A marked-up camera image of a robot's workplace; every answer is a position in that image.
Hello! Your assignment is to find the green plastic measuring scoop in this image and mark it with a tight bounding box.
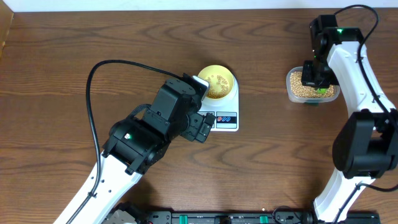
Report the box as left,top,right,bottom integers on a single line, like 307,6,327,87
317,88,328,94

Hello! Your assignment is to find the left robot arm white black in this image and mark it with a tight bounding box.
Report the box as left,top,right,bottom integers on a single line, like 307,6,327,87
56,75,215,223

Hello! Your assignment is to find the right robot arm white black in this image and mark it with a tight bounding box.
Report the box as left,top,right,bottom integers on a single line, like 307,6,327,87
301,14,397,223

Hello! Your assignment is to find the white digital kitchen scale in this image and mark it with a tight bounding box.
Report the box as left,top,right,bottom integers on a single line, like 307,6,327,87
199,77,239,132

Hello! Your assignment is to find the yellow plastic bowl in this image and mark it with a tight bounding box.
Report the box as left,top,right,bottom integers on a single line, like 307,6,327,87
198,65,236,100

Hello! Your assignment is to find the clear container of soybeans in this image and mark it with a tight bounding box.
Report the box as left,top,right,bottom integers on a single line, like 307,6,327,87
286,67,340,104

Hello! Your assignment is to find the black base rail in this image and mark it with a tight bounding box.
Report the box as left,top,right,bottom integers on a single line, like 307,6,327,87
102,203,382,224

